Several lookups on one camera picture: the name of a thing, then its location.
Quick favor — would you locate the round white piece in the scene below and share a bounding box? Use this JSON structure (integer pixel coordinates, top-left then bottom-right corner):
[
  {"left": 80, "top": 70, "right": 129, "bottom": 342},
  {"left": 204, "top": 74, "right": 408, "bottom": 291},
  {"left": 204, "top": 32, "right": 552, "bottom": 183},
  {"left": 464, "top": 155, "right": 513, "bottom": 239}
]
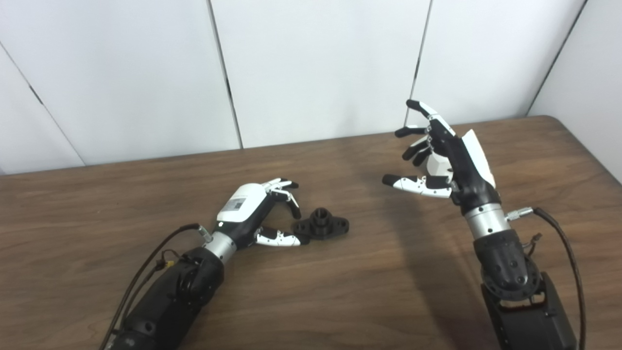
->
[{"left": 424, "top": 152, "right": 455, "bottom": 184}]

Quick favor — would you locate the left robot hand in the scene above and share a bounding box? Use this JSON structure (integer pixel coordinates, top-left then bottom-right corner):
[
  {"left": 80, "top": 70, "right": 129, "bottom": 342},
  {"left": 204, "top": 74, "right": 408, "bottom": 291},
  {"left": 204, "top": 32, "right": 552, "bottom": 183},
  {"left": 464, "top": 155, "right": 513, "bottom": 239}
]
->
[{"left": 213, "top": 178, "right": 311, "bottom": 249}]

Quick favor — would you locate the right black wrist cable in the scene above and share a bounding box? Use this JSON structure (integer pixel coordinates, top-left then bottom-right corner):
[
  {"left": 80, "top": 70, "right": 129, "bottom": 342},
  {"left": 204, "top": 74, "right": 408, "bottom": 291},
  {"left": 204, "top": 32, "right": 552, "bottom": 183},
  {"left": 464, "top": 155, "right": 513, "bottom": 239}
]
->
[{"left": 505, "top": 207, "right": 587, "bottom": 350}]

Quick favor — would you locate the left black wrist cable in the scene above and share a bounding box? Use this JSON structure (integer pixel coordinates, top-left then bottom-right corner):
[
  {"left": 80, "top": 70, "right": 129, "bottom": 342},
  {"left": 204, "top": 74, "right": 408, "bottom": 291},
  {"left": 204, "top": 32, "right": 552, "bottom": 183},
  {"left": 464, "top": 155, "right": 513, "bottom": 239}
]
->
[{"left": 100, "top": 223, "right": 214, "bottom": 350}]

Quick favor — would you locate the black flanged holder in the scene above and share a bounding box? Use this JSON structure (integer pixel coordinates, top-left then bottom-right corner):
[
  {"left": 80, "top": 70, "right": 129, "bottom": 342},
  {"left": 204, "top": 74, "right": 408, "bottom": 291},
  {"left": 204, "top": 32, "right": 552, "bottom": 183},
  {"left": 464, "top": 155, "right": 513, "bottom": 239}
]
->
[{"left": 293, "top": 208, "right": 350, "bottom": 241}]

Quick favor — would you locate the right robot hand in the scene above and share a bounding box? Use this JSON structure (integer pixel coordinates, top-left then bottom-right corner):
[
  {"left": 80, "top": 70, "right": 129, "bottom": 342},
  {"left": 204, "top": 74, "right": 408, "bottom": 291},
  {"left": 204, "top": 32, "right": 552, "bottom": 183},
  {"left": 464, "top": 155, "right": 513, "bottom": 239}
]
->
[{"left": 382, "top": 100, "right": 502, "bottom": 215}]

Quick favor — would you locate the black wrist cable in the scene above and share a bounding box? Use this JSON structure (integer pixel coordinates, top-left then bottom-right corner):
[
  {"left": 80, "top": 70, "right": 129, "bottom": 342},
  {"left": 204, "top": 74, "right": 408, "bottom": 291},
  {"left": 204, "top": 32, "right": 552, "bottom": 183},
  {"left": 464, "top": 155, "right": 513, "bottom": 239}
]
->
[
  {"left": 100, "top": 223, "right": 214, "bottom": 350},
  {"left": 505, "top": 207, "right": 587, "bottom": 350}
]

